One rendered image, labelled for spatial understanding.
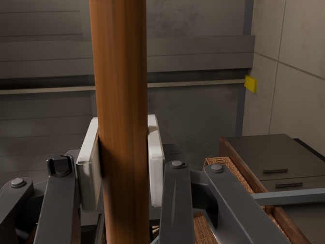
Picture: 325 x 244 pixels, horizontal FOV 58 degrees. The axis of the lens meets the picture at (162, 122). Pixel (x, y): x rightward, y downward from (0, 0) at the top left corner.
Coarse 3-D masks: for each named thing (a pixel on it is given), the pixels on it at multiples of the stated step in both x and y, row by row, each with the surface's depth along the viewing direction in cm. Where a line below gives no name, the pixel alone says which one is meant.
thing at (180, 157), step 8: (168, 144) 18; (176, 144) 18; (168, 152) 17; (176, 152) 17; (168, 160) 16; (184, 160) 16; (192, 176) 14; (200, 176) 14; (192, 184) 14; (200, 184) 14; (192, 192) 14; (200, 192) 14; (208, 192) 14; (192, 200) 14; (200, 200) 14; (208, 200) 14; (216, 200) 14; (200, 208) 14; (208, 208) 14; (216, 208) 14
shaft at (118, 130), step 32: (96, 0) 14; (128, 0) 14; (96, 32) 15; (128, 32) 15; (96, 64) 16; (128, 64) 15; (96, 96) 17; (128, 96) 16; (128, 128) 16; (128, 160) 17; (128, 192) 18; (128, 224) 19
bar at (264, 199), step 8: (272, 192) 129; (280, 192) 129; (288, 192) 129; (296, 192) 129; (304, 192) 129; (312, 192) 129; (320, 192) 128; (256, 200) 126; (264, 200) 126; (272, 200) 126; (280, 200) 127; (288, 200) 127; (296, 200) 128; (304, 200) 128; (312, 200) 129; (320, 200) 129; (192, 208) 124
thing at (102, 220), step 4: (104, 216) 189; (104, 220) 186; (100, 224) 182; (104, 224) 184; (100, 228) 179; (104, 228) 182; (100, 232) 175; (104, 232) 179; (100, 236) 172; (104, 236) 177; (100, 240) 168; (104, 240) 175
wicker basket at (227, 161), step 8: (208, 160) 182; (216, 160) 184; (224, 160) 182; (232, 168) 173; (240, 176) 164; (248, 184) 155; (264, 208) 136; (200, 216) 200; (200, 224) 194; (200, 232) 187; (208, 232) 185; (200, 240) 181; (208, 240) 179; (216, 240) 177
